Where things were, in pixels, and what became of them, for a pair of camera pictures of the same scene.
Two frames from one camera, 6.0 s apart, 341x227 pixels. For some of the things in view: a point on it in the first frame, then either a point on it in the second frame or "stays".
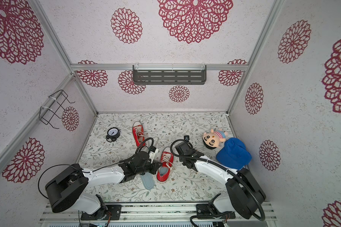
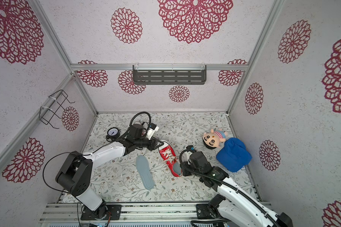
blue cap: x=234 y=154 stays
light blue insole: x=148 y=179 stays
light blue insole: x=163 y=170 → x=177 y=168
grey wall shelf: x=169 y=74 stays
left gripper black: x=156 y=167 → x=153 y=144
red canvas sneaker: x=167 y=160 → x=166 y=152
